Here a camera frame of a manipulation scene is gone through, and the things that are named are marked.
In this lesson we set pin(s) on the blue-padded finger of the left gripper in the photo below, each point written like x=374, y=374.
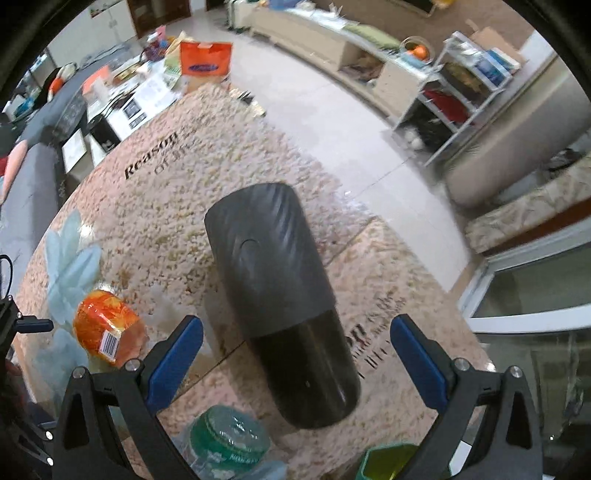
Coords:
x=32, y=324

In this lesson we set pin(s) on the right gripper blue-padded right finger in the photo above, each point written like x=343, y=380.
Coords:
x=508, y=443

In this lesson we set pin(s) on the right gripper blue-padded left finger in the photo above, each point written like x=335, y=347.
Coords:
x=86, y=444

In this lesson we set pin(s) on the black tumbler cup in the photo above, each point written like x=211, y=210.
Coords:
x=283, y=302

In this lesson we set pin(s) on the clear jar green lid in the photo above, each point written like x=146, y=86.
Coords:
x=225, y=443

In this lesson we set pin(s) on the teal plastic container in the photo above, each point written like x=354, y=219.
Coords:
x=385, y=462

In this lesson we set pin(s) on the patterned beige curtain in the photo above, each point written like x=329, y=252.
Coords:
x=569, y=189

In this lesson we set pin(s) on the orange shopping bag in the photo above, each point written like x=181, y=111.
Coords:
x=200, y=59

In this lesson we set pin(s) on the tall grey air conditioner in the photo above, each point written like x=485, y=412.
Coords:
x=551, y=114

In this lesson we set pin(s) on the white metal shelf rack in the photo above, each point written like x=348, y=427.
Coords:
x=460, y=86

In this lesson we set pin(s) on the cream tv cabinet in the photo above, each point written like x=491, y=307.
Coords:
x=381, y=78

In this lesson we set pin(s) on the fruit bowl with oranges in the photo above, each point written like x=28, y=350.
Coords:
x=419, y=48

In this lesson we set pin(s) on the cardboard box on shelf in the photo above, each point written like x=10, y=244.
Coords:
x=488, y=38

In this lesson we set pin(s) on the green folded cushion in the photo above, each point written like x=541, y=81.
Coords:
x=377, y=37

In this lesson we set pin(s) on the white sliding door frame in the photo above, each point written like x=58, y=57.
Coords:
x=540, y=287

